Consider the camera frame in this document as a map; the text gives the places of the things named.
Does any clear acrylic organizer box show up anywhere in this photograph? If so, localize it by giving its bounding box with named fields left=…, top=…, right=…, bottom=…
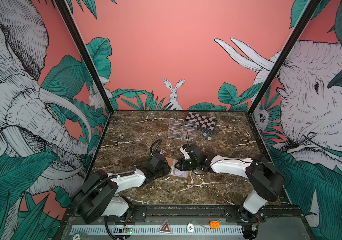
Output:
left=168, top=119, right=197, bottom=141

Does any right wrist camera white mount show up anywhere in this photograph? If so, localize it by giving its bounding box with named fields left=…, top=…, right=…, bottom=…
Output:
left=180, top=146, right=191, bottom=160

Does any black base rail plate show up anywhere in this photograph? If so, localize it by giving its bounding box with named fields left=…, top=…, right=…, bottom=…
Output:
left=59, top=203, right=306, bottom=224

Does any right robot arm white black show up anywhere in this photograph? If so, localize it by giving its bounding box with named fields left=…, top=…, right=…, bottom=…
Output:
left=174, top=144, right=285, bottom=223

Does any right black frame post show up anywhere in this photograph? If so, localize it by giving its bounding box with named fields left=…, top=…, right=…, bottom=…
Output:
left=247, top=0, right=321, bottom=115

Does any left black frame post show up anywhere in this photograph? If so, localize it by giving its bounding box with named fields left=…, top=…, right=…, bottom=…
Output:
left=55, top=0, right=114, bottom=114

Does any white round button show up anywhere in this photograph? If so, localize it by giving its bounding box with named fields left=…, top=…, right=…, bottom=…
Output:
left=186, top=223, right=195, bottom=233

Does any credit card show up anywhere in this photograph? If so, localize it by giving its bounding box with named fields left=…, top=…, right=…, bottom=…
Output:
left=171, top=168, right=188, bottom=178

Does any orange tag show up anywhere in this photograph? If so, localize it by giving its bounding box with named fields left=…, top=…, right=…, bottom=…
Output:
left=209, top=221, right=220, bottom=230

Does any folded checkered chess board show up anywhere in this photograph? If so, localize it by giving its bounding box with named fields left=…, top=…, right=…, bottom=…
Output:
left=185, top=112, right=217, bottom=134

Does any red warning triangle sticker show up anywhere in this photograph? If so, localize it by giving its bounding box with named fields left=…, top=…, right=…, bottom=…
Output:
left=159, top=219, right=172, bottom=234

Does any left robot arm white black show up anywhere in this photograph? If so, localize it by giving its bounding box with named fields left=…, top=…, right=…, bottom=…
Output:
left=71, top=153, right=171, bottom=224

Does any black frame post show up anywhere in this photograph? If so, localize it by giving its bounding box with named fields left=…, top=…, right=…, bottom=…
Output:
left=247, top=0, right=321, bottom=115
left=55, top=0, right=114, bottom=114

